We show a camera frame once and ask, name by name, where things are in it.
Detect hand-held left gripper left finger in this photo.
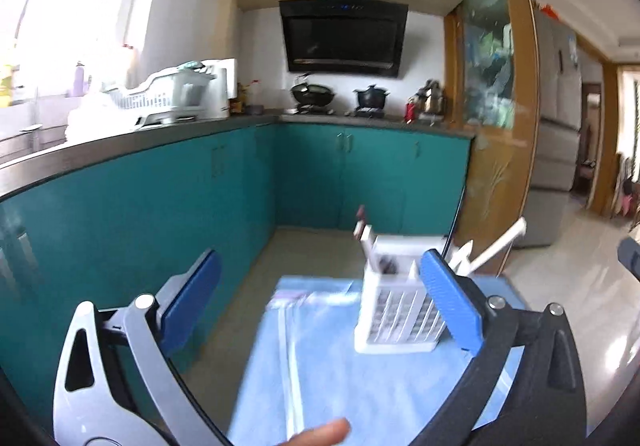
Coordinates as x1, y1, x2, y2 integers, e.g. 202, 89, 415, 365
52, 249, 223, 446

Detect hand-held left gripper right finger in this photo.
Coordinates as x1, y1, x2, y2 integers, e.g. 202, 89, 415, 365
420, 249, 588, 446

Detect white plastic utensil holder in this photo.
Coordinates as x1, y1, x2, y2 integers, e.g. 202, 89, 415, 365
354, 221, 451, 355

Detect person's left hand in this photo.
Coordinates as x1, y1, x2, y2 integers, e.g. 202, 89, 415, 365
286, 417, 352, 446

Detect teal lower cabinets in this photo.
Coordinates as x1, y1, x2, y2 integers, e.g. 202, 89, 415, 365
0, 120, 473, 427

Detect blue tablecloth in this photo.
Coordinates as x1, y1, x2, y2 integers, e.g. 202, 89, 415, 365
227, 273, 531, 446

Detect grey refrigerator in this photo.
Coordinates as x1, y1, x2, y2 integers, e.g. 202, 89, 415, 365
525, 9, 585, 249

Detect dark kitchen countertop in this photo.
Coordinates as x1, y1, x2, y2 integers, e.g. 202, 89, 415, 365
0, 109, 476, 202

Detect metal kettle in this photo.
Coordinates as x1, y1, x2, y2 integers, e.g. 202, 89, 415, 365
416, 79, 446, 119

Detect wooden glass door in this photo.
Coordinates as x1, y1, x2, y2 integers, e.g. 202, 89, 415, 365
444, 0, 542, 277

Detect white dish rack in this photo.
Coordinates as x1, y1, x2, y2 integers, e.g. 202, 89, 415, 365
107, 60, 218, 126

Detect white kitchen appliance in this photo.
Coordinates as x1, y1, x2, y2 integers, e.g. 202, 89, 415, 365
202, 58, 238, 119

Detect black cooking pot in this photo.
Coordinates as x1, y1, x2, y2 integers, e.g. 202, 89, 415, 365
353, 84, 392, 116

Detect black wok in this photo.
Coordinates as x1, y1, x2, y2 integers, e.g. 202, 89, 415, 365
290, 72, 337, 113

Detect purple bottle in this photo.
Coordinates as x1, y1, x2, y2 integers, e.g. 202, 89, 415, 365
71, 60, 87, 97

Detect black range hood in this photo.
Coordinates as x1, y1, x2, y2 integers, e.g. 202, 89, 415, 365
278, 0, 410, 80

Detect black cable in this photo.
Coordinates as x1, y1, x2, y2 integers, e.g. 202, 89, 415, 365
442, 183, 468, 257

